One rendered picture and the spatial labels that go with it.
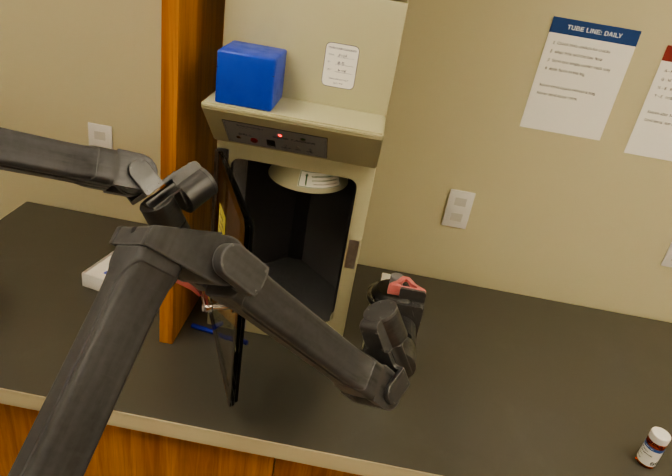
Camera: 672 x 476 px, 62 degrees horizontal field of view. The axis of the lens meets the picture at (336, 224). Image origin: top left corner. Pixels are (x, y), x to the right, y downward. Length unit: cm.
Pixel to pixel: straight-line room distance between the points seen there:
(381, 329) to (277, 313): 23
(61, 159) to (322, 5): 50
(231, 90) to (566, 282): 118
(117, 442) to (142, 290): 74
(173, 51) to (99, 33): 66
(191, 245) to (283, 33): 55
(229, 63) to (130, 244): 46
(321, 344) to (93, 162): 43
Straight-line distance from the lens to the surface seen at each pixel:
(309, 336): 77
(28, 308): 148
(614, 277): 184
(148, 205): 94
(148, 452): 130
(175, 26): 103
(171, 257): 61
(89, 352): 60
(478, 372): 141
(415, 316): 102
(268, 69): 98
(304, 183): 117
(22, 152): 91
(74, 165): 92
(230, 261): 63
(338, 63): 107
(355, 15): 105
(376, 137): 98
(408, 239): 167
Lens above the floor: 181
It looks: 27 degrees down
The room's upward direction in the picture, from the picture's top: 10 degrees clockwise
